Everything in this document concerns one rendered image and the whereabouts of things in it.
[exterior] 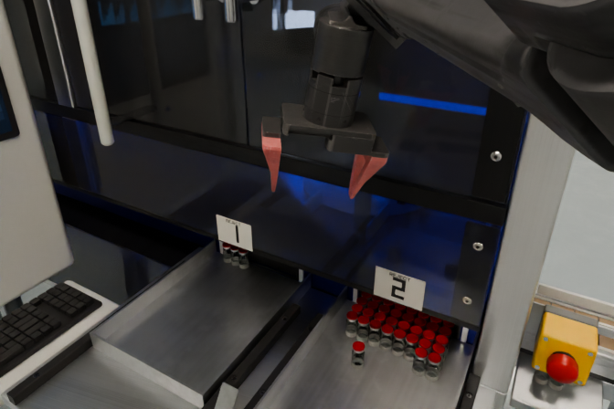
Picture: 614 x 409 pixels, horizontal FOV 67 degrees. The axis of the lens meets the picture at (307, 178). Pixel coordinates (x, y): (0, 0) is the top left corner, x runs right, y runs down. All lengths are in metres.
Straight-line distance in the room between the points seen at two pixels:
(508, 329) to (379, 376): 0.22
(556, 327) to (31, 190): 1.06
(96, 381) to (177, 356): 0.13
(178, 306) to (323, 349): 0.31
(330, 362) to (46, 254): 0.74
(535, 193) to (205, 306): 0.64
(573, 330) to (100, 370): 0.75
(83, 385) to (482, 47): 0.82
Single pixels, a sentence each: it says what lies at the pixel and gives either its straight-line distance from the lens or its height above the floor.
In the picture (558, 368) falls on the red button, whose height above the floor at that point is 1.00.
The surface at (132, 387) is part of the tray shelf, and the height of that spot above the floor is 0.88.
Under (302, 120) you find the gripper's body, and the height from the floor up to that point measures 1.36.
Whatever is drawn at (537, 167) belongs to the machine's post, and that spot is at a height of 1.28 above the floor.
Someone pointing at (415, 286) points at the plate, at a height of 1.04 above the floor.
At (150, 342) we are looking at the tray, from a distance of 0.94.
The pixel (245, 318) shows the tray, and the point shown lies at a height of 0.88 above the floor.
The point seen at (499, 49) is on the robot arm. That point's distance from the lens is 0.19.
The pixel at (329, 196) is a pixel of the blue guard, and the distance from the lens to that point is 0.77.
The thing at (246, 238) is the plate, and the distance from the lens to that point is 0.92.
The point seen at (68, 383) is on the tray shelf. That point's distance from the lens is 0.92.
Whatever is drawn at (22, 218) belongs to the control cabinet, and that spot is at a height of 0.99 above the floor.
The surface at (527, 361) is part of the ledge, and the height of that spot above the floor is 0.88.
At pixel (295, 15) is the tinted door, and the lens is 0.72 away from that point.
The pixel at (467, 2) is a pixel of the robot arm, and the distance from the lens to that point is 0.25.
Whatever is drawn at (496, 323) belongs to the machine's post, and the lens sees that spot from 0.79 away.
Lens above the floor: 1.52
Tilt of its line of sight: 26 degrees down
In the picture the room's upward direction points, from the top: straight up
